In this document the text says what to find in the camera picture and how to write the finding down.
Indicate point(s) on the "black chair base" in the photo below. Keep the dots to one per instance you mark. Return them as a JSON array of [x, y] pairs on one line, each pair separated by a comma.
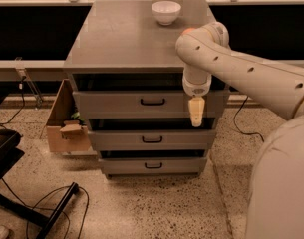
[[40, 178]]

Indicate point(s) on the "grey drawer cabinet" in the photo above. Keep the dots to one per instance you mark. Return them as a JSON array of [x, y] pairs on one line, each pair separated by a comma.
[[117, 31]]

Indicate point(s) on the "grey bottom drawer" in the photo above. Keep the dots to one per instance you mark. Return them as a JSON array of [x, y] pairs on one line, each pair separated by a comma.
[[131, 166]]

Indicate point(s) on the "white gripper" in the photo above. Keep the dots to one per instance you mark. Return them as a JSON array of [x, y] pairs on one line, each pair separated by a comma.
[[198, 89]]

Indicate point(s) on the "white ceramic bowl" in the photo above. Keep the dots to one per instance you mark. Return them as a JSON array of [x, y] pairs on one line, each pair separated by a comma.
[[165, 12]]

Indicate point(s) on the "cardboard box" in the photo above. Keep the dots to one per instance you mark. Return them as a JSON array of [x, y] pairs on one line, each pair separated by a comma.
[[64, 133]]

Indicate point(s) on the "grey top drawer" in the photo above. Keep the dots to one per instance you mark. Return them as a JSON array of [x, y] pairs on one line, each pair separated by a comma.
[[132, 104]]

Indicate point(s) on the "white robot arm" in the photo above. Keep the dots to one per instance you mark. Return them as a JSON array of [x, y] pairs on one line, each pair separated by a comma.
[[276, 189]]

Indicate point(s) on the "grey middle drawer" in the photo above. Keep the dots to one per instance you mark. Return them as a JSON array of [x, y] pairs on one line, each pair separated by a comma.
[[117, 140]]

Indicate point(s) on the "grey drawer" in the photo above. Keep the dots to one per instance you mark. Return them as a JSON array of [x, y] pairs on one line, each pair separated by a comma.
[[132, 104], [117, 140], [131, 166]]

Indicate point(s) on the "orange fruit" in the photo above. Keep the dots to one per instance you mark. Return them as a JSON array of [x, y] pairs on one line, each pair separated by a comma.
[[186, 31]]

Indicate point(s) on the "grey window rail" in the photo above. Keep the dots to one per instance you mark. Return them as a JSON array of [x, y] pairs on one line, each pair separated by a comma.
[[28, 68]]

